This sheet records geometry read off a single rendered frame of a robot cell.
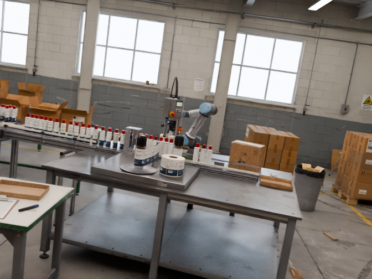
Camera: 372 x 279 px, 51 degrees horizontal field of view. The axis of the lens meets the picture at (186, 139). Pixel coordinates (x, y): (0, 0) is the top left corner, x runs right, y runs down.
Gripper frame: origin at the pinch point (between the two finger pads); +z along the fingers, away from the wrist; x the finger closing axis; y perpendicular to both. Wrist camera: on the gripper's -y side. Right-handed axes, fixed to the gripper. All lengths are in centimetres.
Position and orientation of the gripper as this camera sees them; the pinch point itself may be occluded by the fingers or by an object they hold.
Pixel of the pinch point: (167, 137)
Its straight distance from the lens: 437.2
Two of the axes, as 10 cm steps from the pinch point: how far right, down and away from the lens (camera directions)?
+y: 9.9, 1.7, -0.3
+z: -1.6, 9.7, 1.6
